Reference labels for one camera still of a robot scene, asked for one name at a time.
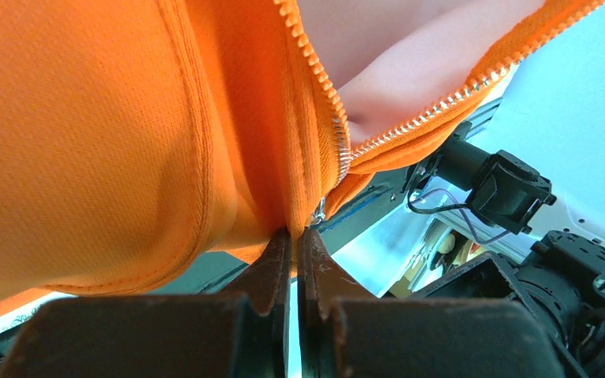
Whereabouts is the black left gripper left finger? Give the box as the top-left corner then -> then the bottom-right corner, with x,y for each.
221,229 -> 292,377

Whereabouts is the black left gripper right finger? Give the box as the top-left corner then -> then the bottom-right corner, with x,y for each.
297,228 -> 374,377

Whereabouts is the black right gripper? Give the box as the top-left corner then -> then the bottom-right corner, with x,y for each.
412,231 -> 605,377

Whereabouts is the orange zip jacket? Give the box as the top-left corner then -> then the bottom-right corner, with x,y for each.
0,1 -> 599,316

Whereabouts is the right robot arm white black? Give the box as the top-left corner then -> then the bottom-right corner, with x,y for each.
414,137 -> 605,377

